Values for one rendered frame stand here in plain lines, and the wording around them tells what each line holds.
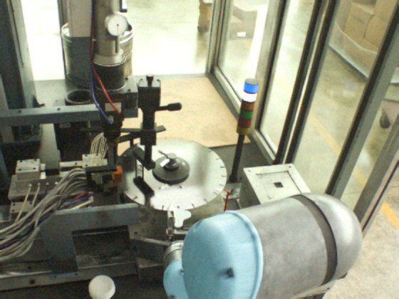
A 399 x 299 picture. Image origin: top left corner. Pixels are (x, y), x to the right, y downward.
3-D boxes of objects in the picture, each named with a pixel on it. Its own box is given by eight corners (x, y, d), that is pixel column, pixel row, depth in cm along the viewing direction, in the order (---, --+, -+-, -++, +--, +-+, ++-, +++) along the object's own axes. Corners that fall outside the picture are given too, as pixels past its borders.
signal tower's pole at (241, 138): (234, 178, 145) (244, 129, 131) (236, 182, 143) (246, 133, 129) (229, 178, 144) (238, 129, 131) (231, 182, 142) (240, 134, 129)
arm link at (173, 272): (167, 312, 69) (159, 271, 68) (166, 287, 80) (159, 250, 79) (209, 305, 69) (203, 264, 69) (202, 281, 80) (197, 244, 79)
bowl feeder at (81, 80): (130, 83, 195) (130, 16, 173) (137, 115, 172) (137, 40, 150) (69, 87, 187) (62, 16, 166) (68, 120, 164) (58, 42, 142)
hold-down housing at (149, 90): (158, 138, 104) (161, 70, 92) (158, 148, 101) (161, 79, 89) (137, 138, 104) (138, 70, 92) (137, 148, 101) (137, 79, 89)
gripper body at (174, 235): (197, 254, 97) (201, 273, 85) (162, 253, 96) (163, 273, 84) (198, 226, 96) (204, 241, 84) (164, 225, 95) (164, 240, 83)
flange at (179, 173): (192, 181, 111) (193, 174, 109) (153, 183, 108) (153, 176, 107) (187, 156, 119) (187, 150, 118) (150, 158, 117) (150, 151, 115)
